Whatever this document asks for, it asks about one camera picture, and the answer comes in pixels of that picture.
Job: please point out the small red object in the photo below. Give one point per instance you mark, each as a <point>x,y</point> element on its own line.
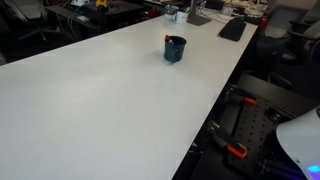
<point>153,13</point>

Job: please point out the grey office chair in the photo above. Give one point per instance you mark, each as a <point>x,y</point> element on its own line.
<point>30,13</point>

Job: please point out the red and white marker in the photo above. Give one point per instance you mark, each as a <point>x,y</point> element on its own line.
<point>167,38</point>

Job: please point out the grey monitor stand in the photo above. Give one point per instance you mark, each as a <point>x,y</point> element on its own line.
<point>197,19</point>

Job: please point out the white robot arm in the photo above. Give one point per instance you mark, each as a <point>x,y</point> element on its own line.
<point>300,140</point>

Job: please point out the yellow tool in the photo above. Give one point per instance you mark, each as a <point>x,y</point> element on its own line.
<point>102,4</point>

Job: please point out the black office chair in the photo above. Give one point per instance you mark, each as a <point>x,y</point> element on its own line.
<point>283,46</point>

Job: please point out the teal bowl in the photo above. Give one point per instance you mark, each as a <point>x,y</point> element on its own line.
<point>170,12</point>

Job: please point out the black desk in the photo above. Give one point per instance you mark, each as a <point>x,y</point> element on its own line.
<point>113,13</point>

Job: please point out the dark green speckled mug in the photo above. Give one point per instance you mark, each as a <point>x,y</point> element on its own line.
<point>173,52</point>

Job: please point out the red can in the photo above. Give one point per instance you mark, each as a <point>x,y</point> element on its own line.
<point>264,22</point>

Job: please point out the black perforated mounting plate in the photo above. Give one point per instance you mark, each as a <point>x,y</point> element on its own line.
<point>255,130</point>

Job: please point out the black keyboard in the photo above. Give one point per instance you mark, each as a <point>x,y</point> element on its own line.
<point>233,30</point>

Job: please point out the white mug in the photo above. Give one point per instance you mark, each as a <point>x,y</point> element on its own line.
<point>180,17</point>

